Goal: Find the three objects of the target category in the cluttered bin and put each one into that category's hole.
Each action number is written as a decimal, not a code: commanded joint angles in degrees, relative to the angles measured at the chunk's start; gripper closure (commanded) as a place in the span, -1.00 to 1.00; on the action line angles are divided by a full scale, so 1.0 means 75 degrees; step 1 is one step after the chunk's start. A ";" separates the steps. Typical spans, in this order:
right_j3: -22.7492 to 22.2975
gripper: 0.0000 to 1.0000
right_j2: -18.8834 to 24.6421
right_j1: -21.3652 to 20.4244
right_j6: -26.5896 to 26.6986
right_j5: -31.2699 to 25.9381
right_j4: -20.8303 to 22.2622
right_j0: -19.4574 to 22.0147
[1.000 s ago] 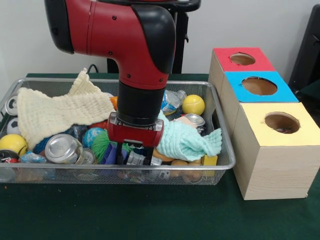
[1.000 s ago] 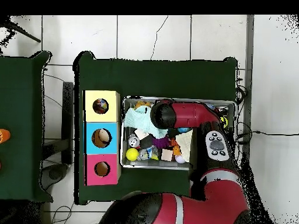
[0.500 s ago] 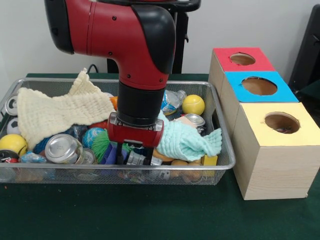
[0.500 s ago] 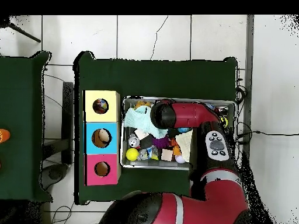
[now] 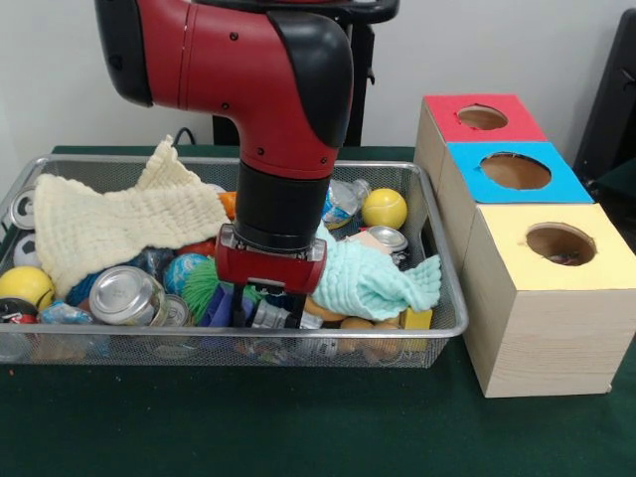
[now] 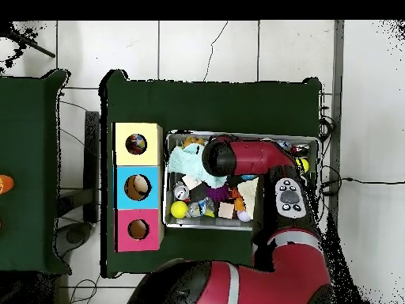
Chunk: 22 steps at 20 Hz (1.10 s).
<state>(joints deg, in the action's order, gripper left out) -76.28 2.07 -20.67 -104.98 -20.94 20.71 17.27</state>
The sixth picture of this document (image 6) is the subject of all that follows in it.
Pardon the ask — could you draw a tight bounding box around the colourful polka dot cloth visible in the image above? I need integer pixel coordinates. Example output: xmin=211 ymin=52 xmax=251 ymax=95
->
xmin=125 ymin=133 xmax=148 ymax=155

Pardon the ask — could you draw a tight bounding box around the wooden box with three holes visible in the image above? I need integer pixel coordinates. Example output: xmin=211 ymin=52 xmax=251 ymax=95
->
xmin=113 ymin=122 xmax=165 ymax=253

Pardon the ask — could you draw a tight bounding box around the shallow clear mesh bin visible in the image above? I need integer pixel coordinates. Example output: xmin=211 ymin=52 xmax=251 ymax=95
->
xmin=162 ymin=129 xmax=320 ymax=234

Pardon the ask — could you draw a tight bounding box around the mint green muslin cloth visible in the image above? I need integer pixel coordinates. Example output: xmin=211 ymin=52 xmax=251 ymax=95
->
xmin=167 ymin=142 xmax=227 ymax=189

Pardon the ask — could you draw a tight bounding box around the yellow tennis ball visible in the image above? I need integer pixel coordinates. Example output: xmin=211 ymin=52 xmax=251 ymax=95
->
xmin=170 ymin=200 xmax=189 ymax=219

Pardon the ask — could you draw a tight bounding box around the plain wooden cube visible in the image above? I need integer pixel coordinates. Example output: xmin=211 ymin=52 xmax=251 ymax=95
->
xmin=218 ymin=201 xmax=235 ymax=219

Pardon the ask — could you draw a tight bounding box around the cream muslin cloth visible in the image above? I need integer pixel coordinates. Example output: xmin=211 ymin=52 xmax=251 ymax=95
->
xmin=237 ymin=177 xmax=259 ymax=219

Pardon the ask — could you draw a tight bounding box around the black stand bar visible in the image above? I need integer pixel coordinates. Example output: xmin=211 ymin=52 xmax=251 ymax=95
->
xmin=83 ymin=110 xmax=101 ymax=224

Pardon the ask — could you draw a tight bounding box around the dark green neighbour table cloth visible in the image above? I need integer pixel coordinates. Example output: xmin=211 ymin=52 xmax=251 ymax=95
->
xmin=0 ymin=68 xmax=72 ymax=275

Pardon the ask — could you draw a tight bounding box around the orange toy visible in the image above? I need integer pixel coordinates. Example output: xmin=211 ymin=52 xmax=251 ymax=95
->
xmin=0 ymin=174 xmax=15 ymax=195

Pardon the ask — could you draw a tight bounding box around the black tripod leg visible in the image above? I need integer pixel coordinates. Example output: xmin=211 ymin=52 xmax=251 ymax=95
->
xmin=6 ymin=29 xmax=56 ymax=59

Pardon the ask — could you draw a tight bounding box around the black power cable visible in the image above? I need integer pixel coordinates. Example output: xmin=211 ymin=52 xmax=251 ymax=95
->
xmin=319 ymin=177 xmax=405 ymax=196

